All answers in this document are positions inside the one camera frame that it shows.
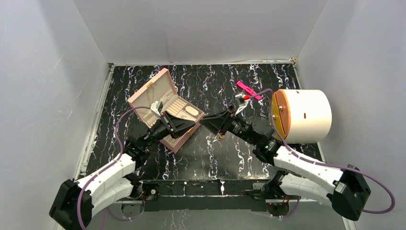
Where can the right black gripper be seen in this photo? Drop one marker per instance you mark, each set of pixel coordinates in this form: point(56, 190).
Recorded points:
point(222, 120)

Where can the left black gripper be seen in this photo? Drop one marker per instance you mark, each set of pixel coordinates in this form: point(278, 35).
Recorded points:
point(177, 126)

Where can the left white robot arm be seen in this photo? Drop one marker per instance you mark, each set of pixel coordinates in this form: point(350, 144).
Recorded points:
point(101, 177)

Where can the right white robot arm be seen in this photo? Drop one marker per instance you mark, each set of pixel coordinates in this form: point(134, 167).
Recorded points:
point(317, 177)

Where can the pink jewelry box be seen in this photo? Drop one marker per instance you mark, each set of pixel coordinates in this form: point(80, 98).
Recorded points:
point(161, 88)

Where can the pink plastic clip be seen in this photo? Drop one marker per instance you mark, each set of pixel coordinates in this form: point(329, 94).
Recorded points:
point(248, 90)

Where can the white cylinder with orange lid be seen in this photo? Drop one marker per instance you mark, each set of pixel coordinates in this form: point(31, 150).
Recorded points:
point(301, 116)

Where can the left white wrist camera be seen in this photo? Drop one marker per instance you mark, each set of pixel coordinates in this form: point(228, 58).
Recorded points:
point(156, 108)

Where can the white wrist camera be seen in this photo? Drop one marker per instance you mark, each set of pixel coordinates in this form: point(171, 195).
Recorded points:
point(242, 101)
point(156, 108)

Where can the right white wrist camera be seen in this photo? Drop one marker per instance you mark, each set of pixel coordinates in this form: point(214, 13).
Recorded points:
point(242, 101)

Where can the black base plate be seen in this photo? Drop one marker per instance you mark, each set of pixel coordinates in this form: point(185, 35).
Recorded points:
point(163, 195)

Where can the aluminium frame rail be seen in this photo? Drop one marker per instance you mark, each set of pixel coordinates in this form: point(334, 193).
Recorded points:
point(78, 201)

